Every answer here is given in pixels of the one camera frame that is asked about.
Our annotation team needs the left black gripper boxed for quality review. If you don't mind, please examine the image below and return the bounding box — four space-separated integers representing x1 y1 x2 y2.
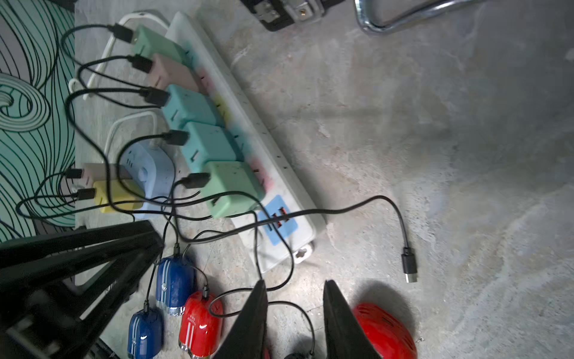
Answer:
1 221 164 358

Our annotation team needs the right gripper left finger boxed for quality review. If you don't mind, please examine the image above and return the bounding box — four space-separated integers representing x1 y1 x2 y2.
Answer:
212 280 268 359

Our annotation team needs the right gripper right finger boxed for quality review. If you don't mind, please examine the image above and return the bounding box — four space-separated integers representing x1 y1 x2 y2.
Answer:
323 280 381 358

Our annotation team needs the red shaver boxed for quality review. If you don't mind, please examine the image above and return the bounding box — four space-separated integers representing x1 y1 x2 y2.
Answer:
353 303 418 359
179 291 223 358

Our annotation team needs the black usb charging cable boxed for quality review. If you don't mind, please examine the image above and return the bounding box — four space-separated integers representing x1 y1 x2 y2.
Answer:
172 172 419 284

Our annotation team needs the green charger adapter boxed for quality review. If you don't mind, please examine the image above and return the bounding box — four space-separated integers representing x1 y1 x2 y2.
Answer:
201 162 265 218
132 25 190 66

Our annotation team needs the blue shaver rear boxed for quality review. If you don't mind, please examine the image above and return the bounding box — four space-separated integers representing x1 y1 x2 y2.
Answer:
155 255 196 317

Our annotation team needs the blue shaver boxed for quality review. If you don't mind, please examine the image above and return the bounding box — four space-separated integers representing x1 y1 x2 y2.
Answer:
127 308 164 359
155 255 196 317

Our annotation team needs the blue shaver front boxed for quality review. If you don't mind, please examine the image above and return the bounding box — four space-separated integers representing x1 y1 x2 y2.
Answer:
127 308 164 359

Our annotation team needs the white power strip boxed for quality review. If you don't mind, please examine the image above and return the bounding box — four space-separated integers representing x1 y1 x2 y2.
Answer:
166 12 326 272

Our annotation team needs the yellow charger adapter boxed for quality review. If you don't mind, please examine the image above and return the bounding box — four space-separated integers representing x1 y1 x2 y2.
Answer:
93 179 144 213

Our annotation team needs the beige charger adapter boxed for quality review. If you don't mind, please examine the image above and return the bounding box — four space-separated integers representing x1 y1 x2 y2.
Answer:
79 163 132 188

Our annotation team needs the light blue socket cube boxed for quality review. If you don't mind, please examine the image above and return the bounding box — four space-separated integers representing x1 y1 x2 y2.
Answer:
120 140 175 203

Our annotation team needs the teal charger adapter lower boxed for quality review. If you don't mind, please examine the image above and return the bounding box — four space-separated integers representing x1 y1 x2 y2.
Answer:
181 122 244 173

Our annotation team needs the teal charger adapter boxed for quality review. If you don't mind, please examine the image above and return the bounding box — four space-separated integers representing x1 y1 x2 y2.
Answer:
161 85 225 130
181 122 244 173

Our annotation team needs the teal charger adapter upper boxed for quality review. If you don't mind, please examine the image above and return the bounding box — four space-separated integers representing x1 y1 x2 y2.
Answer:
161 85 225 130

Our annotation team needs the pink charger adapter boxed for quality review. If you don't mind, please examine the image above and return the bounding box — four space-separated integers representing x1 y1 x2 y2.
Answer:
146 54 200 92

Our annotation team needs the black briefcase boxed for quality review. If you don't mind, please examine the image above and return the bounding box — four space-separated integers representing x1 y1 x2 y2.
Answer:
242 0 476 35

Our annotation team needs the white power cord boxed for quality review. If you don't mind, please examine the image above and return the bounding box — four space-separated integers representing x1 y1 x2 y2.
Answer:
68 12 169 158

